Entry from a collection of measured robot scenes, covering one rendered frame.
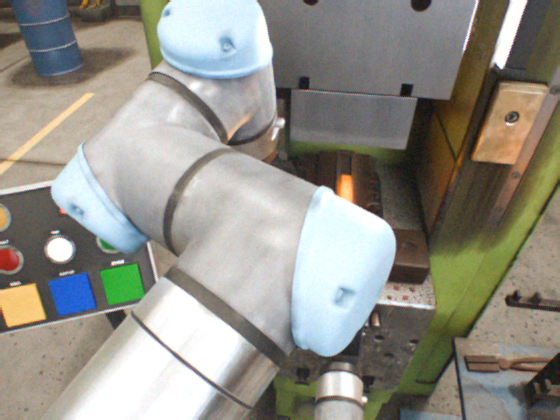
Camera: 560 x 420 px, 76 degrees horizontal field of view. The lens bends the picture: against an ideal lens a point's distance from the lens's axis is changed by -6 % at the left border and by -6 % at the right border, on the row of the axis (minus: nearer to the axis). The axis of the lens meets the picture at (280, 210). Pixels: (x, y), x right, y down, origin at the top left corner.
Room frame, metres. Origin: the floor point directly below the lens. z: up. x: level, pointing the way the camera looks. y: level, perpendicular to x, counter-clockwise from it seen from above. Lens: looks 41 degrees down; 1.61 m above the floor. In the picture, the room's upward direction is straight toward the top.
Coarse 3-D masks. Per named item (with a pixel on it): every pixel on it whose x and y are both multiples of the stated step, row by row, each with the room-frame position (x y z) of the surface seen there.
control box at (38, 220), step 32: (0, 192) 0.52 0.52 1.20; (32, 192) 0.53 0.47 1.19; (32, 224) 0.50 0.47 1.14; (64, 224) 0.51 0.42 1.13; (32, 256) 0.46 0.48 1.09; (96, 256) 0.49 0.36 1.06; (128, 256) 0.50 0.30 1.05; (0, 288) 0.42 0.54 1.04; (96, 288) 0.45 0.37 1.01; (0, 320) 0.38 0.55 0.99; (64, 320) 0.40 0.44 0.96
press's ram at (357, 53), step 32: (288, 0) 0.58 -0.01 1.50; (320, 0) 0.57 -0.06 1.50; (352, 0) 0.56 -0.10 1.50; (384, 0) 0.56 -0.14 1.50; (416, 0) 0.55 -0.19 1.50; (448, 0) 0.55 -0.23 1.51; (288, 32) 0.58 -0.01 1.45; (320, 32) 0.57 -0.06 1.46; (352, 32) 0.56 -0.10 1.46; (384, 32) 0.56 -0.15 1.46; (416, 32) 0.55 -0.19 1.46; (448, 32) 0.54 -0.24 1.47; (288, 64) 0.58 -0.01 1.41; (320, 64) 0.57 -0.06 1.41; (352, 64) 0.56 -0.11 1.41; (384, 64) 0.56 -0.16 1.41; (416, 64) 0.55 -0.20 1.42; (448, 64) 0.54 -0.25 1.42; (416, 96) 0.55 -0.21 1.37; (448, 96) 0.54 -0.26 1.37
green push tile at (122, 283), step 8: (128, 264) 0.49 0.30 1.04; (136, 264) 0.49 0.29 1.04; (104, 272) 0.47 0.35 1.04; (112, 272) 0.47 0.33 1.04; (120, 272) 0.47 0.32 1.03; (128, 272) 0.48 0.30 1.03; (136, 272) 0.48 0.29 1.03; (104, 280) 0.46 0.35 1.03; (112, 280) 0.46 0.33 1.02; (120, 280) 0.46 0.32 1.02; (128, 280) 0.47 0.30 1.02; (136, 280) 0.47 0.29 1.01; (104, 288) 0.45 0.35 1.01; (112, 288) 0.45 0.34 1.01; (120, 288) 0.45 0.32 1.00; (128, 288) 0.46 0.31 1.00; (136, 288) 0.46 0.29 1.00; (112, 296) 0.44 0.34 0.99; (120, 296) 0.45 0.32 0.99; (128, 296) 0.45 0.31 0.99; (136, 296) 0.45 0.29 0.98; (144, 296) 0.45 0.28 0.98; (112, 304) 0.43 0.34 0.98
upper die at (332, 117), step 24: (312, 96) 0.57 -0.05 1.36; (336, 96) 0.57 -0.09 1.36; (360, 96) 0.56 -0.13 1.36; (384, 96) 0.56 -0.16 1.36; (408, 96) 0.55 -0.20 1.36; (312, 120) 0.57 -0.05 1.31; (336, 120) 0.56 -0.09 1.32; (360, 120) 0.56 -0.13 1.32; (384, 120) 0.55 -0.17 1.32; (408, 120) 0.55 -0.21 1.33; (360, 144) 0.56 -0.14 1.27; (384, 144) 0.55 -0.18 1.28
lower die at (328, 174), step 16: (304, 160) 0.95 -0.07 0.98; (320, 160) 0.93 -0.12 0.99; (336, 160) 0.92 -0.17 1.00; (352, 160) 0.92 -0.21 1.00; (368, 160) 0.93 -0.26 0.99; (304, 176) 0.87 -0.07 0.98; (320, 176) 0.85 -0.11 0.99; (336, 176) 0.84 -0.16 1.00; (352, 176) 0.84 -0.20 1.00; (368, 176) 0.85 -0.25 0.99; (336, 192) 0.77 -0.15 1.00; (352, 192) 0.77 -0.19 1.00; (368, 192) 0.78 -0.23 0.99; (368, 208) 0.71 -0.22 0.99
